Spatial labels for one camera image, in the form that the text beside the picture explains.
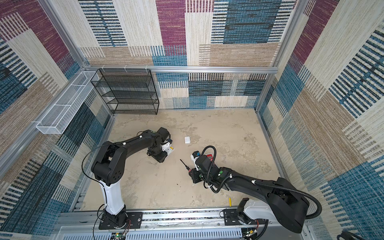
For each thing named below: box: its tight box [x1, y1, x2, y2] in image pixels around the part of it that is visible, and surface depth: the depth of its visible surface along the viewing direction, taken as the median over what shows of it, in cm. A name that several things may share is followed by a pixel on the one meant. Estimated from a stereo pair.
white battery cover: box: [184, 136, 191, 144], surface depth 104 cm
